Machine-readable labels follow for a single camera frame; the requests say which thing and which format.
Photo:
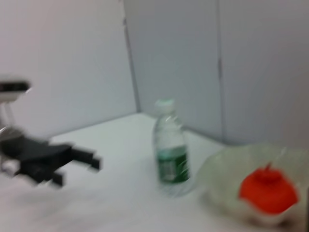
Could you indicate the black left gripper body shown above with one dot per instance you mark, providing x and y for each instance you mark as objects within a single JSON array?
[{"x": 36, "y": 154}]

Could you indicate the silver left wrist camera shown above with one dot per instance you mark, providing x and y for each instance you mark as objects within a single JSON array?
[{"x": 10, "y": 91}]

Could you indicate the orange fruit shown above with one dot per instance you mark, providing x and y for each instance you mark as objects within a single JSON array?
[{"x": 268, "y": 191}]

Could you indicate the green glass fruit bowl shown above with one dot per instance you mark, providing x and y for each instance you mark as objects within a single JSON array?
[{"x": 217, "y": 174}]

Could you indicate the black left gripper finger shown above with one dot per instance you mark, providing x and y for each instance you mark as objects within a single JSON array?
[
  {"x": 87, "y": 157},
  {"x": 55, "y": 177}
]

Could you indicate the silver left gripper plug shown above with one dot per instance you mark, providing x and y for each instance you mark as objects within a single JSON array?
[{"x": 8, "y": 167}]

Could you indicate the clear water bottle green label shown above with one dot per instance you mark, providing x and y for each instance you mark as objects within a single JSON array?
[{"x": 172, "y": 157}]

